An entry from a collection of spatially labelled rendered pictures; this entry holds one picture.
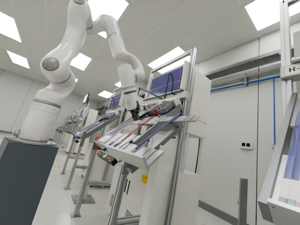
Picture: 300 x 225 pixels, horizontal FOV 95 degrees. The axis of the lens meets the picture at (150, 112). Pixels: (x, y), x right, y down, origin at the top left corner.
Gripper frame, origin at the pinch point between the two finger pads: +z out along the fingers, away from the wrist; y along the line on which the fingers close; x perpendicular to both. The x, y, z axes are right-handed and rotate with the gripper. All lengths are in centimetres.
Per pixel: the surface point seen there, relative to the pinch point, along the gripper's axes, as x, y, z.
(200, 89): 100, -7, -6
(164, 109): 43.0, -15.3, 3.9
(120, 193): -17.8, -10.0, 45.1
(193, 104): 80, -8, 8
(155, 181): -6.5, 14.1, 34.7
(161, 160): 0.7, 14.1, 26.5
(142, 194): 3, -21, 65
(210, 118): 206, -52, 59
